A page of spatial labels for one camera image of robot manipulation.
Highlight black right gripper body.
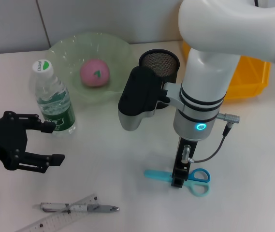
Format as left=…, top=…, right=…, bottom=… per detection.
left=172, top=135, right=198, bottom=176

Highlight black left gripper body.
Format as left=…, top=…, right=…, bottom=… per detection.
left=0, top=110, right=29, bottom=172

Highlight blue and teal scissors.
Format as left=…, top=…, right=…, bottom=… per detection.
left=144, top=168, right=211, bottom=198

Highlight clear green-label water bottle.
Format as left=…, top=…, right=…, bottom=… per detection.
left=29, top=59, right=77, bottom=139

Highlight clear plastic ruler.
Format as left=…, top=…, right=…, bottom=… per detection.
left=14, top=193, right=98, bottom=232

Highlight white grey ballpoint pen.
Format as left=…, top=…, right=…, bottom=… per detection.
left=32, top=202, right=121, bottom=215

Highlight pink peach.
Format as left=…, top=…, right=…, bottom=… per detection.
left=79, top=58, right=111, bottom=88

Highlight green glass fruit plate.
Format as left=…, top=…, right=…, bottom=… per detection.
left=45, top=30, right=139, bottom=106

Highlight black mesh pen holder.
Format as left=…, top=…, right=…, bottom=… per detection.
left=138, top=49, right=180, bottom=110

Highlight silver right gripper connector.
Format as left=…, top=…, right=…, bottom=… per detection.
left=181, top=144, right=195, bottom=163

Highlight yellow plastic bin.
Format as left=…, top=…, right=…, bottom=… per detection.
left=182, top=40, right=272, bottom=104

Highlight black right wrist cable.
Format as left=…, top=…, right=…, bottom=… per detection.
left=191, top=113, right=241, bottom=162

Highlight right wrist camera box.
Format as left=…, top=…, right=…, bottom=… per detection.
left=117, top=66, right=171, bottom=132

